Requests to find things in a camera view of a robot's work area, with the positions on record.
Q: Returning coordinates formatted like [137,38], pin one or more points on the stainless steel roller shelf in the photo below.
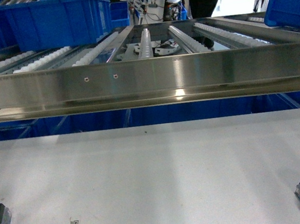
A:
[151,65]

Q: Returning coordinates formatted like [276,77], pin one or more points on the small blue bin background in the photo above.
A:
[119,14]

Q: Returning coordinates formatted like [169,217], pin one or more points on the large blue bin upper-left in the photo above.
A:
[58,23]

